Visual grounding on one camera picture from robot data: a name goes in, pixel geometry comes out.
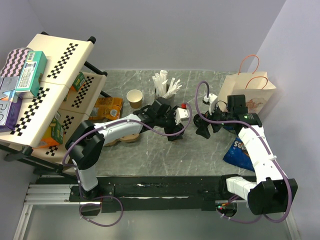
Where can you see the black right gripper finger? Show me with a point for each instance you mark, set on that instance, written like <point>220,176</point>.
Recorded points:
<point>202,130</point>
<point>216,127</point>

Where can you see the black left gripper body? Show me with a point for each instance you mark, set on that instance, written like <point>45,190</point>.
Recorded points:
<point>168,122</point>

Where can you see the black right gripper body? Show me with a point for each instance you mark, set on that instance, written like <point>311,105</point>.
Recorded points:
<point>219,115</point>

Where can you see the paper coffee cup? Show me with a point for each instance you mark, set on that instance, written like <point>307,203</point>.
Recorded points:
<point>135,98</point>
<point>175,137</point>

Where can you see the cardboard cup carrier tray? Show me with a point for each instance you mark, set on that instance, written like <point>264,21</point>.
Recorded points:
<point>125,139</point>

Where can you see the brown paper takeout bag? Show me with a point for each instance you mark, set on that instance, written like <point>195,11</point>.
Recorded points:
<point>256,87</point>

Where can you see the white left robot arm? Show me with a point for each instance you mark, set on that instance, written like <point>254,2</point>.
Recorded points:
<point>85,144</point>

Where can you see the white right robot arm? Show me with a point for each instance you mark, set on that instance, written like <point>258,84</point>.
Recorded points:
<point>272,191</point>

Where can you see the grey straw holder cup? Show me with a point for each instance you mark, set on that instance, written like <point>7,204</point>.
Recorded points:
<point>169,97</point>

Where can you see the blue chips bag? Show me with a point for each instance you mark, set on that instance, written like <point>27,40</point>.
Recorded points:
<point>237,155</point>

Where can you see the orange snack bag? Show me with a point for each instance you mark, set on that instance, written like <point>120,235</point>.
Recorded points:
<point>107,108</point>

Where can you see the green box middle shelf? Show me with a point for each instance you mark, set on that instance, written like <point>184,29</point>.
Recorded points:
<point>78,82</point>

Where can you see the cream checkered shelf rack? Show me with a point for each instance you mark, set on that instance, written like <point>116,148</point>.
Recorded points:
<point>65,59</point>

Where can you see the green orange box lower shelf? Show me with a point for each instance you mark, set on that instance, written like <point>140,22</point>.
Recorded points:
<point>53,136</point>

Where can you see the teal cardboard box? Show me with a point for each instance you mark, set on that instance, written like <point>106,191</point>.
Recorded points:
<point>32,72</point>

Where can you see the purple product box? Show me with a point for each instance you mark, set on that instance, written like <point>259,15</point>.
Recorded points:
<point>9,112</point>

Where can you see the pink wavy patterned can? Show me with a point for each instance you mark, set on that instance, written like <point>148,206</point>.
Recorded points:
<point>15,62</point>

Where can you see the silver grey small box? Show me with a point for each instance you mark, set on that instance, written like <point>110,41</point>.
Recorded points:
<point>8,88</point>

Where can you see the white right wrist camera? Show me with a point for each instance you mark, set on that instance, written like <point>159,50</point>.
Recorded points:
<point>210,100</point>

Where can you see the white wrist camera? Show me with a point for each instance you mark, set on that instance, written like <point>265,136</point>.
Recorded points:
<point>210,100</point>
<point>182,114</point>

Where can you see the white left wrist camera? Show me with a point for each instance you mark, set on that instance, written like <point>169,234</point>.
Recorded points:
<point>182,114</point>

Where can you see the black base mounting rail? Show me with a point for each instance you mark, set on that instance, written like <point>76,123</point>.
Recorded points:
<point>149,193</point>

